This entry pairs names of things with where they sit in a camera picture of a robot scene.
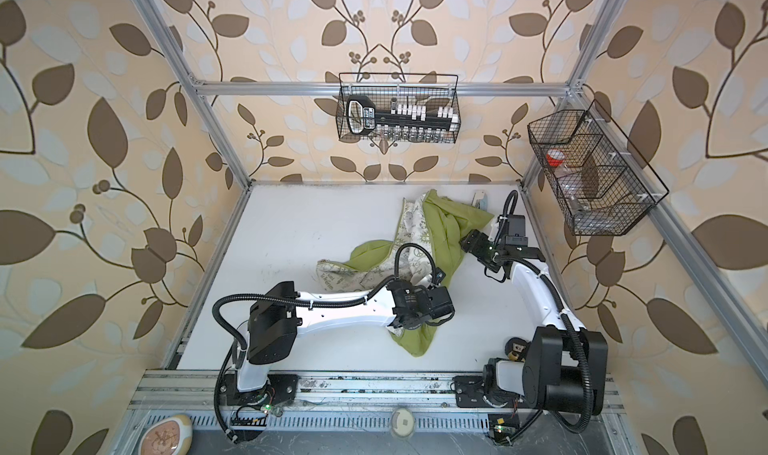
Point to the grey stapler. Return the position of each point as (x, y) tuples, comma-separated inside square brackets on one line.
[(480, 200)]

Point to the green jacket with cartoon print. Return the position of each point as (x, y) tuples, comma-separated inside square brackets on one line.
[(427, 236)]

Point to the black wire basket back wall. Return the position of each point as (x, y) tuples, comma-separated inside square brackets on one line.
[(433, 89)]

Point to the round white puck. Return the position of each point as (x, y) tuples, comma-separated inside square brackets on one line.
[(402, 423)]

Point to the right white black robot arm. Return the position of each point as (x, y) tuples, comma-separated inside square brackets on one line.
[(562, 368)]

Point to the black wire basket right wall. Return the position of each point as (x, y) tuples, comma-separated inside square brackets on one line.
[(606, 185)]

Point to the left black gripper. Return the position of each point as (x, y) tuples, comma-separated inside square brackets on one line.
[(414, 287)]

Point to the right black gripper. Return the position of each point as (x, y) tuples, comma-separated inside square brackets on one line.
[(474, 243)]

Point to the black wire basket wall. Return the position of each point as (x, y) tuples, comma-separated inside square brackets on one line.
[(606, 185), (433, 89)]

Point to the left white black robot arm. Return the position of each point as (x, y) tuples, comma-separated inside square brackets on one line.
[(264, 327)]

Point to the black rack of vials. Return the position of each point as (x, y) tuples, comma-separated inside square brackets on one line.
[(393, 119)]

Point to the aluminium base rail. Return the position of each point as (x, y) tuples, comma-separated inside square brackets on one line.
[(325, 390)]

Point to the red capped bottle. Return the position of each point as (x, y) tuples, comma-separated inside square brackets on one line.
[(555, 158)]

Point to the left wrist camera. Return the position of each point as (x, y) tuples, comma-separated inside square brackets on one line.
[(437, 277)]

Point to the pink white round toy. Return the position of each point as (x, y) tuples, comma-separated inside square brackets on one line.
[(170, 436)]

